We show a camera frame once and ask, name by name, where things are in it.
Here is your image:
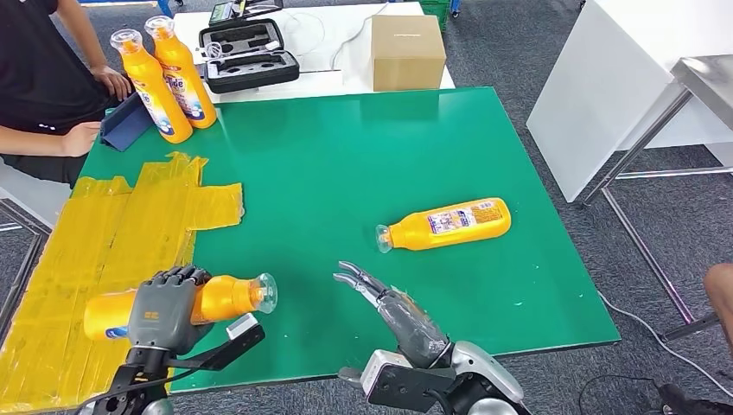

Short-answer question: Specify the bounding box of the black floor cable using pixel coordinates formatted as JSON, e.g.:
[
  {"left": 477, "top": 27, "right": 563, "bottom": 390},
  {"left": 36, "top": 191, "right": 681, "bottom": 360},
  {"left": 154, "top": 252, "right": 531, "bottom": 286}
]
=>
[{"left": 575, "top": 373, "right": 660, "bottom": 415}]

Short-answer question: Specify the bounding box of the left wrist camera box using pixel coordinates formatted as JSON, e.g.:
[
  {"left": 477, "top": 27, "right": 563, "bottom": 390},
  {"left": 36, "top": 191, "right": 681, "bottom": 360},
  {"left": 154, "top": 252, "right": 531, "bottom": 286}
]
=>
[{"left": 171, "top": 313, "right": 266, "bottom": 371}]

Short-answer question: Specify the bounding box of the white bench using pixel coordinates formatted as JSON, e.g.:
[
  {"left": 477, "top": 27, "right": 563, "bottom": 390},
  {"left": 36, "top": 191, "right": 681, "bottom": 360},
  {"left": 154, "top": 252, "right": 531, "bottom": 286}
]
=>
[{"left": 0, "top": 159, "right": 73, "bottom": 229}]

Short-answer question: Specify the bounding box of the steel table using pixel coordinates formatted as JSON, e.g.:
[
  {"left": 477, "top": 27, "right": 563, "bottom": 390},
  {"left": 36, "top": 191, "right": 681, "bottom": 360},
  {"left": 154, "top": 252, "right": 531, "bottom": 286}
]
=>
[{"left": 578, "top": 54, "right": 733, "bottom": 342}]

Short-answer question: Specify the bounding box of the green plastic crate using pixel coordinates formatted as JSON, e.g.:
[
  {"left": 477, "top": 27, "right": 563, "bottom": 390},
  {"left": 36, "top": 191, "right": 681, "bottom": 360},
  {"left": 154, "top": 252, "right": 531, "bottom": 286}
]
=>
[{"left": 419, "top": 0, "right": 454, "bottom": 29}]

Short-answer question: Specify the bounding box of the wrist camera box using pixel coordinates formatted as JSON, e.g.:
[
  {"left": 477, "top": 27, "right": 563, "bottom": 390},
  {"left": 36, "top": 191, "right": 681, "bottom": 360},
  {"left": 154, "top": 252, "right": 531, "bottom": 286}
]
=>
[
  {"left": 337, "top": 349, "right": 459, "bottom": 415},
  {"left": 171, "top": 313, "right": 266, "bottom": 371}
]

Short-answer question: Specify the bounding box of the brown cardboard box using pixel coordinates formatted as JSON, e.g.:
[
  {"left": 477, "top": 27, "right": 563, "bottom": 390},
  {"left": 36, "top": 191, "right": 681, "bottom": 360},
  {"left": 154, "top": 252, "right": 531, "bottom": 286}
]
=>
[{"left": 371, "top": 14, "right": 448, "bottom": 93}]

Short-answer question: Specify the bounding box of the black foam case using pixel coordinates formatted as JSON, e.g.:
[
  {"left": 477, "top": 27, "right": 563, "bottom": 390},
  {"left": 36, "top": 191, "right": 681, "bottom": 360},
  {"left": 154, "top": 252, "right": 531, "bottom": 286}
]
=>
[{"left": 198, "top": 18, "right": 301, "bottom": 95}]

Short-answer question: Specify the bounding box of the white side table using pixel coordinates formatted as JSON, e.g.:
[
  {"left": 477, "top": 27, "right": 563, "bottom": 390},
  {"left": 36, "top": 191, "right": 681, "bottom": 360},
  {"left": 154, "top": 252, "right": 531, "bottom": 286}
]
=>
[{"left": 151, "top": 0, "right": 456, "bottom": 105}]

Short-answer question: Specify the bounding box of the person's left hand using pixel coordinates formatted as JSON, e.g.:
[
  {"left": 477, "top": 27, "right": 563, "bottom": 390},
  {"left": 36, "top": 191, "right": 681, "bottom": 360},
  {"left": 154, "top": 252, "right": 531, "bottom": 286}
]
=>
[{"left": 90, "top": 64, "right": 134, "bottom": 103}]

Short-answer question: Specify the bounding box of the person's right hand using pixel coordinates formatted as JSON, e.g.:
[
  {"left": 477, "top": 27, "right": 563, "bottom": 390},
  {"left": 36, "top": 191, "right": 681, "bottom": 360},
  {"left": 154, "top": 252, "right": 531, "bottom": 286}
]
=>
[{"left": 61, "top": 121, "right": 103, "bottom": 158}]

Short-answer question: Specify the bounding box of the thin white table cable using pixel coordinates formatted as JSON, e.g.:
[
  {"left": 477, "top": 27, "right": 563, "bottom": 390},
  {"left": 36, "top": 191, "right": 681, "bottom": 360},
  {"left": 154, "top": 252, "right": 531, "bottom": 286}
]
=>
[{"left": 330, "top": 2, "right": 392, "bottom": 70}]

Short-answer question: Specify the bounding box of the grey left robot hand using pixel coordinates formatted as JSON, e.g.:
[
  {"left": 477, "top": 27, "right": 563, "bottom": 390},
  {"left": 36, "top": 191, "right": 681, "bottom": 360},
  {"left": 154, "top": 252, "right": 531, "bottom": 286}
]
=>
[{"left": 126, "top": 265, "right": 214, "bottom": 356}]

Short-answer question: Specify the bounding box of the white board panel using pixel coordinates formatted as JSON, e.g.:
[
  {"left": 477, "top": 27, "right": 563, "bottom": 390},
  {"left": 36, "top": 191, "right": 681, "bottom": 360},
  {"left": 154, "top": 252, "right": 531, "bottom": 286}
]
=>
[{"left": 526, "top": 0, "right": 733, "bottom": 203}]

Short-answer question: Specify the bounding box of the person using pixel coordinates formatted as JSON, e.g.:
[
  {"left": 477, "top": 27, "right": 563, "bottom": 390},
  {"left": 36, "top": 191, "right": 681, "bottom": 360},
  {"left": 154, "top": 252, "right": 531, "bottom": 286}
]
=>
[{"left": 0, "top": 0, "right": 138, "bottom": 188}]

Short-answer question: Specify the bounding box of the yellow taped sheet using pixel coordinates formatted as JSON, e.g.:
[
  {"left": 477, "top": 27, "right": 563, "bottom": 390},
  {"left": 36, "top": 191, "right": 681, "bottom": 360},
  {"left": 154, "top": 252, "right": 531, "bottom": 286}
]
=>
[{"left": 0, "top": 151, "right": 245, "bottom": 413}]

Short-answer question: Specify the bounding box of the grey metal frame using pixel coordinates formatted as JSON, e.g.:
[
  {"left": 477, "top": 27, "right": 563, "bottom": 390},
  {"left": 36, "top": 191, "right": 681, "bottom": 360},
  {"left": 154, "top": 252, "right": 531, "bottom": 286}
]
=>
[{"left": 0, "top": 197, "right": 53, "bottom": 336}]

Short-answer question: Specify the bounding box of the blue tablet case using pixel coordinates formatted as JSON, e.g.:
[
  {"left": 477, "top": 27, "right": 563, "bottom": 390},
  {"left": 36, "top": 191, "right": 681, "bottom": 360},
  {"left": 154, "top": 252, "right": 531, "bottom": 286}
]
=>
[{"left": 99, "top": 91, "right": 155, "bottom": 153}]

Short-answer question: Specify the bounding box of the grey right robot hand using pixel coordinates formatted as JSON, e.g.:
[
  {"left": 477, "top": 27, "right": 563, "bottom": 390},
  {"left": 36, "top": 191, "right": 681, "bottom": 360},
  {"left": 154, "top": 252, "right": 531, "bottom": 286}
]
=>
[{"left": 333, "top": 260, "right": 454, "bottom": 371}]

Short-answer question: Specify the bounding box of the black shoe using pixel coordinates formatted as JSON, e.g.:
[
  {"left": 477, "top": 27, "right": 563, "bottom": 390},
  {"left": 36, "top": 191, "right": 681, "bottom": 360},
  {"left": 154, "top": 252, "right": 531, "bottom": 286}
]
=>
[{"left": 655, "top": 382, "right": 733, "bottom": 415}]

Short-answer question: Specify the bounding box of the white floor cable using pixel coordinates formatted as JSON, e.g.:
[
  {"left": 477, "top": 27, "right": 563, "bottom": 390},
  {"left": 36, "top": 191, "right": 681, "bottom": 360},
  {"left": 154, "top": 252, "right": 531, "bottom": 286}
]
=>
[{"left": 595, "top": 290, "right": 733, "bottom": 399}]

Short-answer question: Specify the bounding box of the orange detergent bottle clear cap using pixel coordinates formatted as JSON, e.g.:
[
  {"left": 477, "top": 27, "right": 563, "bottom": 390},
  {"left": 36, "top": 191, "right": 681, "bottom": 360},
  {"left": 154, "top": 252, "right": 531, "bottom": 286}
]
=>
[
  {"left": 143, "top": 15, "right": 218, "bottom": 130},
  {"left": 83, "top": 272, "right": 279, "bottom": 343},
  {"left": 110, "top": 29, "right": 194, "bottom": 145},
  {"left": 375, "top": 197, "right": 513, "bottom": 255}
]

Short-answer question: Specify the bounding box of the person's leg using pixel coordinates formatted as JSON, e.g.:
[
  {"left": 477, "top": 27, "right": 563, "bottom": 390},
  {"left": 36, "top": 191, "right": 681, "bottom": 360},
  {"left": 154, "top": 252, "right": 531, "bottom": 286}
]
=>
[{"left": 703, "top": 263, "right": 733, "bottom": 359}]

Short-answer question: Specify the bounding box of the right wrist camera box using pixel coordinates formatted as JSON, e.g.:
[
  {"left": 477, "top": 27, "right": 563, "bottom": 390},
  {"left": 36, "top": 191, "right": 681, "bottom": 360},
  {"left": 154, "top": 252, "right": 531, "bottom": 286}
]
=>
[{"left": 337, "top": 349, "right": 459, "bottom": 415}]

